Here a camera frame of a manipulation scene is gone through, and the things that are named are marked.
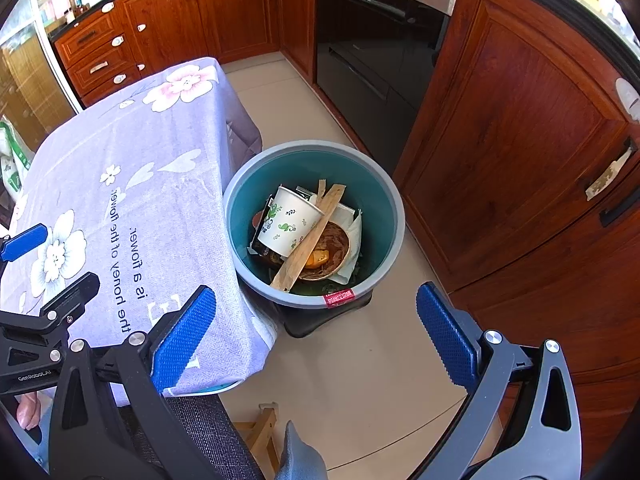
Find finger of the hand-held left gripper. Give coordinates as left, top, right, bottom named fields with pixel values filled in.
left=0, top=272, right=101, bottom=347
left=0, top=224, right=49, bottom=263

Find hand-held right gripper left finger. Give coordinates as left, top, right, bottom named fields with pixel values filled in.
left=47, top=285, right=218, bottom=480

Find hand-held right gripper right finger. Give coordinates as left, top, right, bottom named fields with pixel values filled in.
left=415, top=281, right=583, bottom=480

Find brown wooden bowl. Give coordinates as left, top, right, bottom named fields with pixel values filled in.
left=300, top=221, right=353, bottom=281

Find brown paper sleeve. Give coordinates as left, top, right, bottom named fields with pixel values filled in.
left=270, top=178, right=347, bottom=292

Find white paper cup green print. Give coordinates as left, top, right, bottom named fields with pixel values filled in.
left=257, top=185, right=326, bottom=257

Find person's left hand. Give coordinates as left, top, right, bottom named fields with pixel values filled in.
left=15, top=392, right=43, bottom=431

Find green white plastic bag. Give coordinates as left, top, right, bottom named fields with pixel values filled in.
left=0, top=120, right=32, bottom=196

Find grey fabric chair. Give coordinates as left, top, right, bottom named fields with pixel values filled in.
left=112, top=392, right=266, bottom=480

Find purple floral tablecloth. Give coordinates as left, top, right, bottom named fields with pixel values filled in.
left=0, top=57, right=278, bottom=396

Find glass sliding door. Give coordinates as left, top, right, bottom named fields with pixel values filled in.
left=0, top=0, right=83, bottom=131

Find wooden kitchen cabinets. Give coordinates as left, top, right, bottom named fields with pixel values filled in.
left=52, top=0, right=640, bottom=411

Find built-in black oven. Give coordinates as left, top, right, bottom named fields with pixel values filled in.
left=314, top=0, right=462, bottom=173

